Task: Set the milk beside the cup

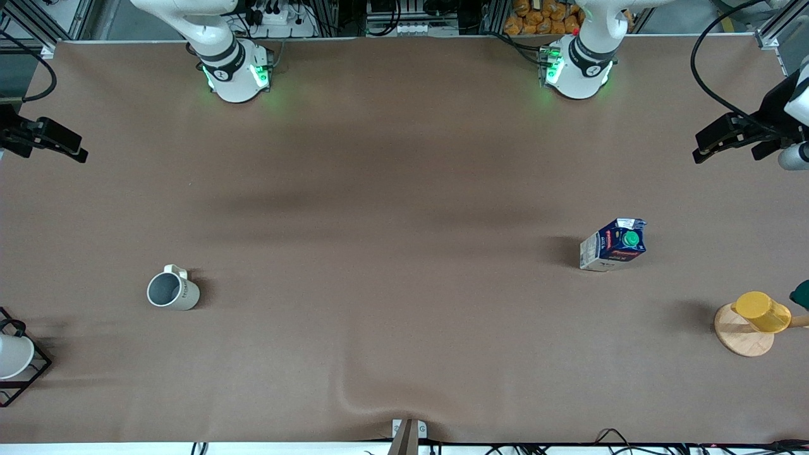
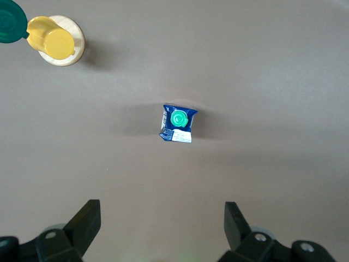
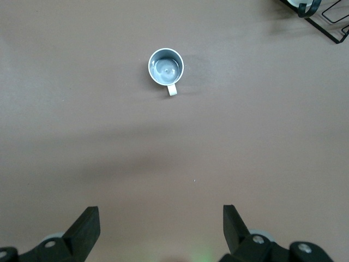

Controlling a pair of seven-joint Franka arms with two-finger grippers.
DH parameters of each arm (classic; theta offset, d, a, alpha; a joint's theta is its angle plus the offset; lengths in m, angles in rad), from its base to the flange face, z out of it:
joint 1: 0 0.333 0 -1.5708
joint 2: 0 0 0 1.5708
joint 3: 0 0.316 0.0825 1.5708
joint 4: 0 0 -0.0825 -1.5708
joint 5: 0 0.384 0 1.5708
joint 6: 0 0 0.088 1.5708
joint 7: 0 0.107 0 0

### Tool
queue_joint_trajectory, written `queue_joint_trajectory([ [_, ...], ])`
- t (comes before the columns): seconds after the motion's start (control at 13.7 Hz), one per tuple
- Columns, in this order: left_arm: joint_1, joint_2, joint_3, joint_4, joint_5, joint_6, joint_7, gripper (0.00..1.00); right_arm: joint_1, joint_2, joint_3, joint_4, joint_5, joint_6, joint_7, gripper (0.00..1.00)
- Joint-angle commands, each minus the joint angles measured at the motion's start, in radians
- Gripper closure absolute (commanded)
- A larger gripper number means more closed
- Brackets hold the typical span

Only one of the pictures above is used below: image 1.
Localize blue milk carton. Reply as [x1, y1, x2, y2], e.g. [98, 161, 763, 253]
[580, 218, 648, 272]

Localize brown table cloth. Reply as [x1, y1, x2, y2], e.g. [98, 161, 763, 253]
[0, 35, 809, 443]

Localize black wire rack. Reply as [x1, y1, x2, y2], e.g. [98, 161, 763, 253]
[0, 306, 52, 408]

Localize round wooden mug stand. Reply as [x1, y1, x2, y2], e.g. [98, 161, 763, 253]
[714, 302, 809, 358]

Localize white power strip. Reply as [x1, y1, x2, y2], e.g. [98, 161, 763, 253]
[250, 0, 317, 37]

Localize yellow cup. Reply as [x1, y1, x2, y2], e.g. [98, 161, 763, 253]
[731, 291, 792, 334]

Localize black cable bundle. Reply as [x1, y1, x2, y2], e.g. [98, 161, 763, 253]
[594, 428, 809, 455]

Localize metal table clamp bracket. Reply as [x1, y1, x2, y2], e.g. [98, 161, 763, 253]
[387, 418, 429, 455]

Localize cream ribbed mug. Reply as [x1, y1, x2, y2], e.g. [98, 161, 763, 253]
[147, 264, 201, 311]

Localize aluminium frame profile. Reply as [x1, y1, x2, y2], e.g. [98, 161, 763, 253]
[0, 0, 95, 59]
[755, 13, 809, 70]

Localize white cup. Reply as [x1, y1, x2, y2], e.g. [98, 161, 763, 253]
[0, 333, 35, 380]

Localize orange snack bags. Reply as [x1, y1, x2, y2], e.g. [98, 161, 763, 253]
[504, 0, 582, 35]

